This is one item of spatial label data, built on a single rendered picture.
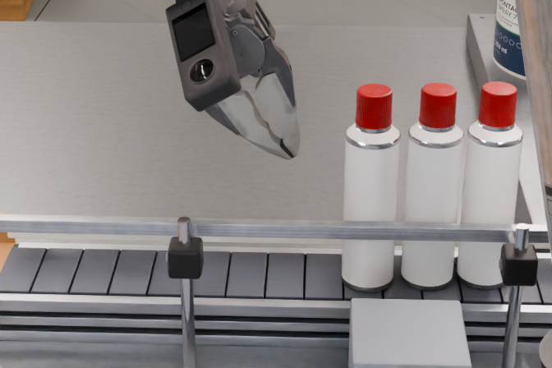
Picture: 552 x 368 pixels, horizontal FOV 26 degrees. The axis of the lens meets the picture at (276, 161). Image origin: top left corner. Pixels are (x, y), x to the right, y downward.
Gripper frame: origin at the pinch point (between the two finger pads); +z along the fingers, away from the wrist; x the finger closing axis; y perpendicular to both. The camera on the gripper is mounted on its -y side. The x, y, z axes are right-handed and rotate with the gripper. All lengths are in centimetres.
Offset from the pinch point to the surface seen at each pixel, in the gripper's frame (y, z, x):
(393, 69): 67, 23, -3
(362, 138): -2.2, 1.5, -7.3
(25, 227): -4.2, -6.6, 24.6
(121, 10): 323, 52, 113
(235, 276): -0.4, 9.6, 11.4
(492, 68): 55, 26, -17
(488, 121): -0.8, 6.2, -17.9
